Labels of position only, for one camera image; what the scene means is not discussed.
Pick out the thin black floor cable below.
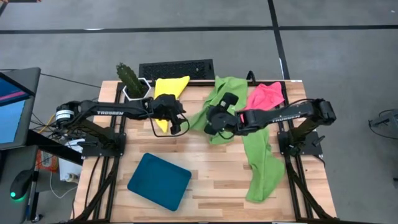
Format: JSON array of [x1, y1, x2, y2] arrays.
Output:
[[39, 72, 103, 90]]

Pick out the pink microfiber towel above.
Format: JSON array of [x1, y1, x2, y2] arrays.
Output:
[[239, 81, 286, 124]]

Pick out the grey floor stand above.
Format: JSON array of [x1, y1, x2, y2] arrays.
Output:
[[368, 108, 398, 140]]

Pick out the monitor with blue screen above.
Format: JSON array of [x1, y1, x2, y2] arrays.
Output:
[[0, 67, 42, 151]]

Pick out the black desk beam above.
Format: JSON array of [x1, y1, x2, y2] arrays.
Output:
[[25, 129, 85, 166]]

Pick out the white cable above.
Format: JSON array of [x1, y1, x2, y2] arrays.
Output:
[[49, 179, 79, 200]]

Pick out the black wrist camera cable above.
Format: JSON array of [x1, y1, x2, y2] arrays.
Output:
[[148, 112, 190, 139]]

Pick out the dark grey desk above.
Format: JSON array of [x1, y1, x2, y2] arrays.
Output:
[[0, 144, 40, 224]]

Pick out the black computer mouse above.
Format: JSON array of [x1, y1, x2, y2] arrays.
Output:
[[9, 169, 34, 201]]

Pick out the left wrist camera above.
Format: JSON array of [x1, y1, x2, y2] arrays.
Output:
[[169, 119, 183, 136]]

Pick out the yellow microfiber towel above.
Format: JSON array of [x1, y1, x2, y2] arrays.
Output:
[[154, 75, 191, 134]]

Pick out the white adapter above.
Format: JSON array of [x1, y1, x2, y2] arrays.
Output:
[[64, 138, 85, 154]]

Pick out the black clamp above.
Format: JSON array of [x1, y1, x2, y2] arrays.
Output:
[[246, 70, 258, 85]]

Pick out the orange package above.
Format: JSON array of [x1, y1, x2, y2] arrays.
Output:
[[35, 149, 60, 174]]

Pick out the green cactus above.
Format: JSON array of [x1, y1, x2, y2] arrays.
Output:
[[116, 62, 147, 98]]

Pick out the white box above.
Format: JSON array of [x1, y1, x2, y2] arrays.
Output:
[[58, 157, 83, 184]]

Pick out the black keyboard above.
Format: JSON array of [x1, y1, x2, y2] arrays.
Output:
[[138, 58, 216, 81]]

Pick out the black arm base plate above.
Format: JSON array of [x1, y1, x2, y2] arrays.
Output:
[[81, 132, 127, 158], [277, 129, 326, 157]]

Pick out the white hexagonal plant pot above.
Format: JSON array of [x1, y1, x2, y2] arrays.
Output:
[[122, 77, 152, 102]]

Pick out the black aluminium table frame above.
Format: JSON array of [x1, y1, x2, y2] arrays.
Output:
[[70, 79, 336, 224]]

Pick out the blue plastic tray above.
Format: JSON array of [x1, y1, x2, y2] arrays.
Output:
[[126, 152, 193, 213]]

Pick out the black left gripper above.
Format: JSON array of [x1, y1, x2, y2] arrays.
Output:
[[150, 93, 188, 125]]

